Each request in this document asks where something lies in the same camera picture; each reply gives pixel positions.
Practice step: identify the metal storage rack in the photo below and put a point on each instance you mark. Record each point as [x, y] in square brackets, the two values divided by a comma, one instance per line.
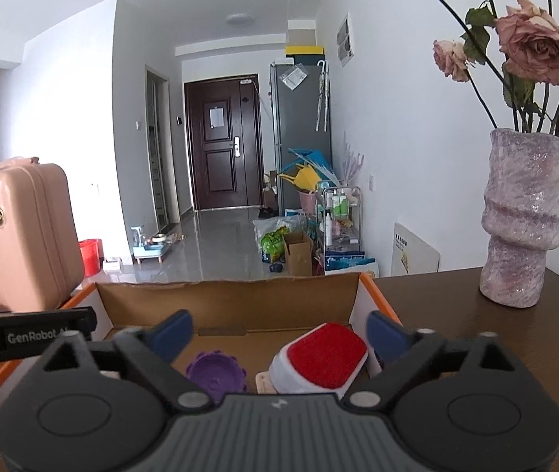
[341, 216]

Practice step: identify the pink plastic bucket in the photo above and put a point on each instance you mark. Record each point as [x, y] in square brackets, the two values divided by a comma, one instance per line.
[308, 201]

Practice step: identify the pink hard suitcase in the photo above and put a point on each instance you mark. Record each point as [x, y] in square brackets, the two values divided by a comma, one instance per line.
[19, 236]

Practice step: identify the purple dried flowers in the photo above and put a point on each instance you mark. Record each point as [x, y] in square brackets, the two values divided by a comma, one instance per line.
[353, 157]

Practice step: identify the white wall outlet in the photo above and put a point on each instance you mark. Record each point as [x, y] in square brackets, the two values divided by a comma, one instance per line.
[372, 183]

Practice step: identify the yellow bag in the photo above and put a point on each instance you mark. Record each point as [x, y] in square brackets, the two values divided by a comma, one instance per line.
[304, 177]

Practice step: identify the blue plastic item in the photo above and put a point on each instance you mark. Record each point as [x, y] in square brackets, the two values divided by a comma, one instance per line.
[311, 157]

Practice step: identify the green plastic bag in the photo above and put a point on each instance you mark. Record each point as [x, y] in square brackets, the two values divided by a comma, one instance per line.
[273, 246]

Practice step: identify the round ceiling lamp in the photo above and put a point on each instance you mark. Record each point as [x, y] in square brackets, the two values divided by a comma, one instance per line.
[238, 19]

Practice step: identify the red and white lint brush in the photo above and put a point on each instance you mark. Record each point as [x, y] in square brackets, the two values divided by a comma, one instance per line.
[323, 359]

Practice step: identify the purple ridged cap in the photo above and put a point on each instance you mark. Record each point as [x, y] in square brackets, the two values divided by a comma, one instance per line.
[215, 373]

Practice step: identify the grey refrigerator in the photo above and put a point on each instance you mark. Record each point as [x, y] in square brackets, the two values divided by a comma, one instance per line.
[299, 118]

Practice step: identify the clear folded umbrella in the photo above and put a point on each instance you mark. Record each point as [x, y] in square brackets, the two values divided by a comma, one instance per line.
[323, 93]

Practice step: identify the pet feeder stand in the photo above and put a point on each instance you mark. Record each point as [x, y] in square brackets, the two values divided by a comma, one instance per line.
[149, 248]

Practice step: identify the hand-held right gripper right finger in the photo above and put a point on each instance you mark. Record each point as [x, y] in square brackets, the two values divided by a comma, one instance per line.
[387, 337]

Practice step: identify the white leaning board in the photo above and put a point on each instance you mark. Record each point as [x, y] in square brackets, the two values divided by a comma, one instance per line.
[414, 250]

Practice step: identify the yellow and black box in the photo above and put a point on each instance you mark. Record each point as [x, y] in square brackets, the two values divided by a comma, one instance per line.
[304, 50]

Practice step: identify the blue and white carton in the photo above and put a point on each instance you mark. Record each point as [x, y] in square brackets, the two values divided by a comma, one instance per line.
[346, 260]

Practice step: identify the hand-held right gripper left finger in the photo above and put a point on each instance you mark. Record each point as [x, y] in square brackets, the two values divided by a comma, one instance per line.
[174, 334]

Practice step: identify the pink textured vase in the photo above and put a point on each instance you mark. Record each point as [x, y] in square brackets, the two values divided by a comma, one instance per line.
[525, 216]

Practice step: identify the red plastic bucket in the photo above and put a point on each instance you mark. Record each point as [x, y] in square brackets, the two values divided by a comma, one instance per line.
[89, 255]

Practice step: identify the open brown cardboard box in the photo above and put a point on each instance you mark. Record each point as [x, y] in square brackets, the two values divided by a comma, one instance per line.
[299, 255]

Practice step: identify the red printed cardboard box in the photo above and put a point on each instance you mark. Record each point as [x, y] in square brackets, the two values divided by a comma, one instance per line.
[235, 305]

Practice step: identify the bunch of dried pink roses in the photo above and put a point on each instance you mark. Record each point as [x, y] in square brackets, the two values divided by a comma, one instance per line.
[535, 42]

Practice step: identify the dark brown entrance door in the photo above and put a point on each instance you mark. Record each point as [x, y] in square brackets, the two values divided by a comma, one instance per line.
[220, 157]

